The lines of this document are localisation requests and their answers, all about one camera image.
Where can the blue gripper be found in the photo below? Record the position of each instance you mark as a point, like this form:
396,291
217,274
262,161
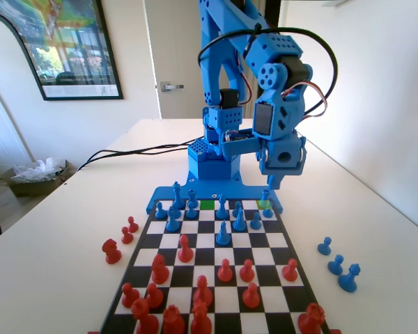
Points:
283,161

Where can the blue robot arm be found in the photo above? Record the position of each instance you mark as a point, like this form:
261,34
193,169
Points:
212,167

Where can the blue chess pawn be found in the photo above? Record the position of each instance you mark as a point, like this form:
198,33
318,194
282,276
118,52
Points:
160,211
234,206
335,266
324,247
267,213
178,212
190,213
255,222

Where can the tall blue chess piece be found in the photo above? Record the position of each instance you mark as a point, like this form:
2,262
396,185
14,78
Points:
223,236
222,210
173,224
239,222

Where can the blue chess queen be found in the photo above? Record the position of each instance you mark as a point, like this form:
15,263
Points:
192,196

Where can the red chess pawn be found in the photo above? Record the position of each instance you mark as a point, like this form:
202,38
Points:
154,297
251,297
246,273
225,273
132,225
129,296
290,272
127,236

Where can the blue chess king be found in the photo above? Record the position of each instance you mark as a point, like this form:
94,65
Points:
177,198

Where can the tall red chess piece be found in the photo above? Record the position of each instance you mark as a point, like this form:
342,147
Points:
159,271
185,250
202,288

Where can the captured blue pawn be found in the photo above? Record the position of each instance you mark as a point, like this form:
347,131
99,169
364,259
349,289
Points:
348,280

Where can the large red chess piece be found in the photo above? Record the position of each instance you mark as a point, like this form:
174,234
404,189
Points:
173,321
200,320
311,320
143,318

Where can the captured red knight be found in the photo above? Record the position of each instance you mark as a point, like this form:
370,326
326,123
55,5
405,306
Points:
110,252

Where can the black white chessboard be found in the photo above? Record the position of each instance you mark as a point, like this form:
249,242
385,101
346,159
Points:
205,240

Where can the red board corner clip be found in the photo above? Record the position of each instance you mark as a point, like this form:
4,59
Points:
93,332
335,331

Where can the clear plastic wrapping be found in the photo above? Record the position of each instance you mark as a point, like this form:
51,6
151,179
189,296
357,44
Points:
38,170

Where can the cardboard box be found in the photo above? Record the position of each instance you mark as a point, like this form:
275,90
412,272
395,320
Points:
28,189

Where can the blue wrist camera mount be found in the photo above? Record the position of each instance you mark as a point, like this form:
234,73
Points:
275,165

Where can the framed wall poster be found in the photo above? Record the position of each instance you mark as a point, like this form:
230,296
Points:
73,52

